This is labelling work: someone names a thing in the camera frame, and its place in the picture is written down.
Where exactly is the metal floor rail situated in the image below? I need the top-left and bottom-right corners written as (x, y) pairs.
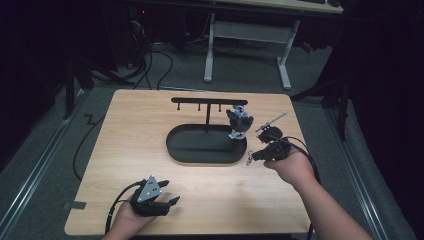
top-left (323, 108), bottom-right (390, 240)
top-left (0, 89), bottom-right (88, 231)

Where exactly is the person's left hand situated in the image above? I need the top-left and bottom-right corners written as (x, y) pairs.
top-left (102, 200), bottom-right (158, 240)

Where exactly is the bundle of black floor cables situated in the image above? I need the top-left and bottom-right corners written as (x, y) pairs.
top-left (124, 19), bottom-right (175, 91)

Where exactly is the white metal frame desk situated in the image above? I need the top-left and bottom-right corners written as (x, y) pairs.
top-left (203, 0), bottom-right (344, 91)

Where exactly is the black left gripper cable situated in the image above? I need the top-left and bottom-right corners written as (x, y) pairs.
top-left (104, 179), bottom-right (148, 236)

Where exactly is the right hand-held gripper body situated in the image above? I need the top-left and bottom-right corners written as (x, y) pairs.
top-left (255, 111), bottom-right (292, 162)

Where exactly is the black hook rack with tray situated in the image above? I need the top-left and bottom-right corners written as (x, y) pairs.
top-left (165, 97), bottom-right (249, 165)

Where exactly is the dark computer tower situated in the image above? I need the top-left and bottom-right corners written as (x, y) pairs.
top-left (128, 4), bottom-right (154, 44)

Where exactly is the person's right hand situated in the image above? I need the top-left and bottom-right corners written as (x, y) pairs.
top-left (264, 149), bottom-right (318, 188)

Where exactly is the thin black floor cable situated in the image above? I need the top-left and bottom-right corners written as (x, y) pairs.
top-left (72, 114), bottom-right (106, 183)

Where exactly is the grey tape strip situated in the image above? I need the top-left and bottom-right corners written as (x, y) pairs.
top-left (62, 200), bottom-right (87, 211)

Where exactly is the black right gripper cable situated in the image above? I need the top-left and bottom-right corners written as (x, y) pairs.
top-left (279, 134), bottom-right (322, 184)

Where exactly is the black metal stand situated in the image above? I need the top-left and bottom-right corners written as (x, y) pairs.
top-left (62, 54), bottom-right (136, 121)
top-left (289, 63), bottom-right (353, 142)

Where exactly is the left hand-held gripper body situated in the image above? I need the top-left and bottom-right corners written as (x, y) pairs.
top-left (129, 174), bottom-right (171, 218)

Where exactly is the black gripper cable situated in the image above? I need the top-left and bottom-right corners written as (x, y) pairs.
top-left (104, 179), bottom-right (148, 236)
top-left (279, 134), bottom-right (322, 184)

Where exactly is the black and white plush toy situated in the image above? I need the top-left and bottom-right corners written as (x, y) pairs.
top-left (225, 104), bottom-right (255, 140)

